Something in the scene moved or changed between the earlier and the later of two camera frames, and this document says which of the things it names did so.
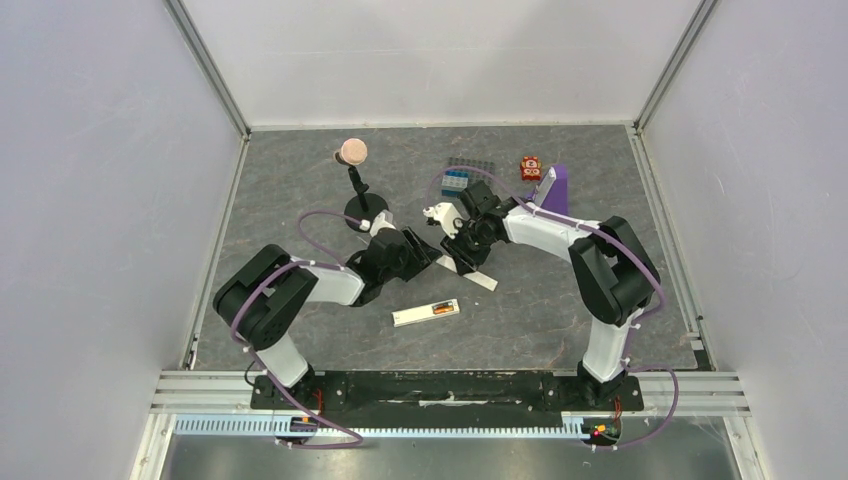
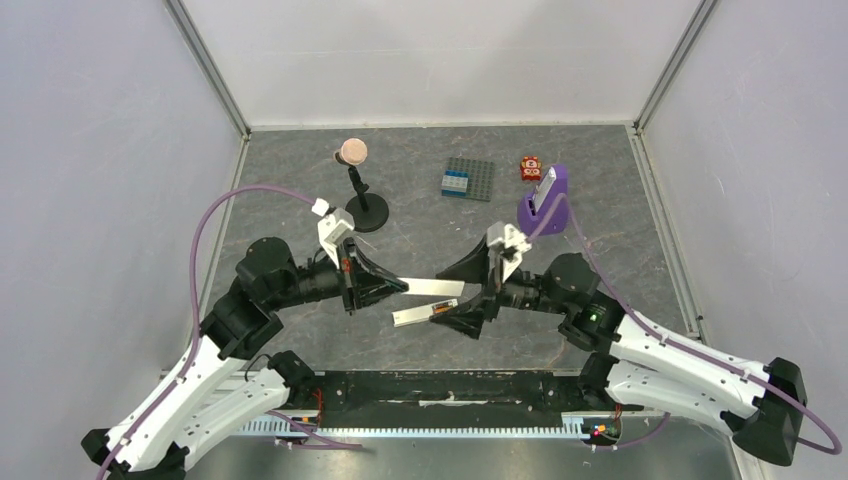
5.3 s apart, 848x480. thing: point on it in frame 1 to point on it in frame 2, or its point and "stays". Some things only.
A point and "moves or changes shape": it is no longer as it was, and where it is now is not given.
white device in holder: (545, 185) stays
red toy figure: (531, 168) stays
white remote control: (422, 313) stays
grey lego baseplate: (487, 165) stays
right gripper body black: (461, 245) to (491, 289)
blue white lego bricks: (454, 182) stays
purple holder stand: (556, 200) stays
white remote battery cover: (474, 276) moves or changes shape
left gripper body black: (417, 260) to (350, 282)
